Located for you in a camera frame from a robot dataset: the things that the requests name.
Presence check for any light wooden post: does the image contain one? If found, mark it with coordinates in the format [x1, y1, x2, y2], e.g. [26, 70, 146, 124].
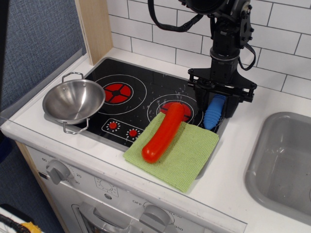
[74, 0, 113, 66]

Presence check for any black toy stove top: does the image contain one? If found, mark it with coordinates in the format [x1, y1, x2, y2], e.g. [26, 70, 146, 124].
[80, 58, 204, 151]

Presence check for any red toy sausage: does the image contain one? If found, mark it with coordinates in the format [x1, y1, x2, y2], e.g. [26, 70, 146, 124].
[141, 102, 184, 164]

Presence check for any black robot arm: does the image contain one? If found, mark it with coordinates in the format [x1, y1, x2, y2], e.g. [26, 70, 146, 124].
[148, 0, 257, 118]

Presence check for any yellow black object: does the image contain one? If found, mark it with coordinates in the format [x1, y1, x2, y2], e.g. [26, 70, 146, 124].
[0, 214, 42, 233]

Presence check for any blue-handled metal spoon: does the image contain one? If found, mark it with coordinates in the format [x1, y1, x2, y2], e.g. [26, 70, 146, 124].
[203, 94, 226, 130]

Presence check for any white toy oven front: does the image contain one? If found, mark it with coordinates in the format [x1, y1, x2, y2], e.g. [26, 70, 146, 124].
[27, 148, 246, 233]

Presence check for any grey oven knob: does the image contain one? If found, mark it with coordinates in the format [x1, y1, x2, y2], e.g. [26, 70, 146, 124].
[139, 205, 171, 233]

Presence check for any steel bowl with handles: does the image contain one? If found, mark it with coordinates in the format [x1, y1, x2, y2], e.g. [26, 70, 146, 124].
[42, 72, 105, 134]

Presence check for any green woven cloth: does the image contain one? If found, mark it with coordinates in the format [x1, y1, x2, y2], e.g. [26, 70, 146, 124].
[123, 113, 219, 193]

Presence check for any grey timer knob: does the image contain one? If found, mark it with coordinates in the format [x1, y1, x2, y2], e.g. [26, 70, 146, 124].
[46, 160, 70, 184]

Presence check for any grey sink basin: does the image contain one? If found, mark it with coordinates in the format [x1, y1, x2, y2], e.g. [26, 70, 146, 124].
[245, 112, 311, 225]

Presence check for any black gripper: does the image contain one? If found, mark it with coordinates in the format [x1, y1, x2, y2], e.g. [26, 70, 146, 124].
[188, 58, 257, 118]

